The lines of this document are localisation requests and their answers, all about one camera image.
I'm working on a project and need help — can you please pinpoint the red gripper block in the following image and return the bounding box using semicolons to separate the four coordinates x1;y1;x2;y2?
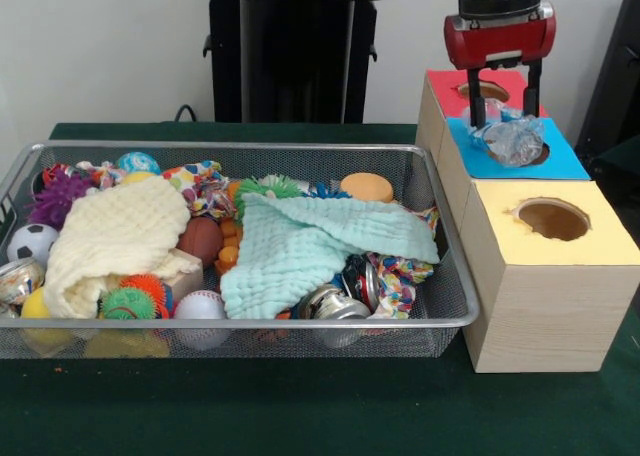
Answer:
444;18;557;130

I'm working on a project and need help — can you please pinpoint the crushed clear plastic bottle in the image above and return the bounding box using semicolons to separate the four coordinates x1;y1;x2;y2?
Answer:
467;100;546;170

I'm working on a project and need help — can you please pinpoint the cream waffle cloth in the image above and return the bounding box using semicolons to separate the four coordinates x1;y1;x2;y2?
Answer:
43;175;204;320

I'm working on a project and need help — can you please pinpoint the wooden box with three holes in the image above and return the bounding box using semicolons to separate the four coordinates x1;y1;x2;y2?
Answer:
415;68;640;375

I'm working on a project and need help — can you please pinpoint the black chair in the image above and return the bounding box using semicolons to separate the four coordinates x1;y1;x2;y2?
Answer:
574;0;640;150

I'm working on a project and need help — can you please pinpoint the dark green side table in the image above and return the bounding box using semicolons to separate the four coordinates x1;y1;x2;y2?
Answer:
589;134;640;212

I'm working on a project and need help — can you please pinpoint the orange round sponge disc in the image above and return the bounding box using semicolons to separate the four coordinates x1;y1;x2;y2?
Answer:
339;171;395;203

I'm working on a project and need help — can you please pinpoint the mint green waffle cloth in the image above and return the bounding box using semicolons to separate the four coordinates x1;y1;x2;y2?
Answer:
219;191;441;321

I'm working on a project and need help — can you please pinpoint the white baseball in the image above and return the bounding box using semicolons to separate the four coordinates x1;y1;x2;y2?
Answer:
173;289;227;351

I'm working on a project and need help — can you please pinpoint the dark green table cloth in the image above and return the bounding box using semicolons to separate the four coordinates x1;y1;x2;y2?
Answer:
0;121;640;456

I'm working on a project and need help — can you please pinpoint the blue globe ball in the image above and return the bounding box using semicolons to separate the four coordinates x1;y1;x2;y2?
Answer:
115;151;162;176

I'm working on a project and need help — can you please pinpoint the green and orange spiky ball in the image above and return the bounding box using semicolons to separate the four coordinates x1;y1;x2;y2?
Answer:
97;274;174;320

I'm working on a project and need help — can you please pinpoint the purple spiky ball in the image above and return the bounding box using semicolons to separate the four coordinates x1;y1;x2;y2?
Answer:
27;168;96;230

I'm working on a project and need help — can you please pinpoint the small soccer ball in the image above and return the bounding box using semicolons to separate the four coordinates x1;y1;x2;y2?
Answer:
7;223;60;265

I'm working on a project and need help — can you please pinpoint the yellow foam ball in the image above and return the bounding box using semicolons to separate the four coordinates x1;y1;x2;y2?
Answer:
19;286;56;319

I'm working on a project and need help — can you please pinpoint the crushed silver drink can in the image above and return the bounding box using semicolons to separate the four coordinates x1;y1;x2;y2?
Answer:
0;256;47;305

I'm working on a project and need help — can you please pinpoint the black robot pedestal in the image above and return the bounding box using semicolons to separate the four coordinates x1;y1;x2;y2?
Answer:
192;0;404;124

